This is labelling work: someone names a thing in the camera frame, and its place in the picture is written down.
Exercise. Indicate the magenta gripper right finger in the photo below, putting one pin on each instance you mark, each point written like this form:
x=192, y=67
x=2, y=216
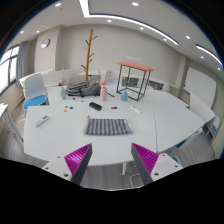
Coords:
x=145, y=161

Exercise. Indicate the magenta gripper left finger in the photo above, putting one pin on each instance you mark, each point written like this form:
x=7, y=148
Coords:
x=77, y=162

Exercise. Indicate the grey striped towel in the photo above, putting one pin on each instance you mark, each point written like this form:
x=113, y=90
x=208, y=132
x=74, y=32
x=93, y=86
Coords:
x=107, y=127

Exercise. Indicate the white remote control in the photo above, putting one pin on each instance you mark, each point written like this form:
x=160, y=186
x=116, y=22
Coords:
x=41, y=121

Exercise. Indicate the white marker bar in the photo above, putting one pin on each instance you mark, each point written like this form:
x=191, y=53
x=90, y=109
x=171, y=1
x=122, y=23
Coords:
x=136, y=109

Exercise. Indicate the black rectangular box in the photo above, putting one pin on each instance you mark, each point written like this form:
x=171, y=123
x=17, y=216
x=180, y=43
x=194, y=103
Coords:
x=95, y=106

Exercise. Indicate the blue teardrop vase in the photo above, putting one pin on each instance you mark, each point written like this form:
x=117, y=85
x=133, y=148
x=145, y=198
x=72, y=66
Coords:
x=124, y=95

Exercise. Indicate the green vase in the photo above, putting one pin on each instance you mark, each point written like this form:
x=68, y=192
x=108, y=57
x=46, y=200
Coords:
x=63, y=93

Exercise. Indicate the pink bottle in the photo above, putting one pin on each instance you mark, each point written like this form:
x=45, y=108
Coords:
x=103, y=91

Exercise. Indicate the grey backpack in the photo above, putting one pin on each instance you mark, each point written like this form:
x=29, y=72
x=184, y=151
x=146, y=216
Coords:
x=86, y=88

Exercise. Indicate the white chair blue seat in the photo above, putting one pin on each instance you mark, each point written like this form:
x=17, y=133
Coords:
x=35, y=91

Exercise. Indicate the grey curtain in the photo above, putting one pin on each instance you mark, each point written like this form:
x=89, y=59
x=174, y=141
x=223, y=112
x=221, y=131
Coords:
x=21, y=64

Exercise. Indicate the wooden coat rack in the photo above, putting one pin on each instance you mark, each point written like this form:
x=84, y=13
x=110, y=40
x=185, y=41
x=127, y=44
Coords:
x=89, y=54

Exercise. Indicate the black frame orange-top stand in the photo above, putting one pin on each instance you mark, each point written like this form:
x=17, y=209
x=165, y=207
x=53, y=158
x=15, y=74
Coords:
x=134, y=78

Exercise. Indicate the whiteboard on right wall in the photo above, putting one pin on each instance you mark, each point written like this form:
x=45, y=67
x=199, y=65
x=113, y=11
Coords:
x=201, y=85

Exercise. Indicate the round wall clock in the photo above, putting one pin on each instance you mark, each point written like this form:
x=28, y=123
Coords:
x=45, y=43

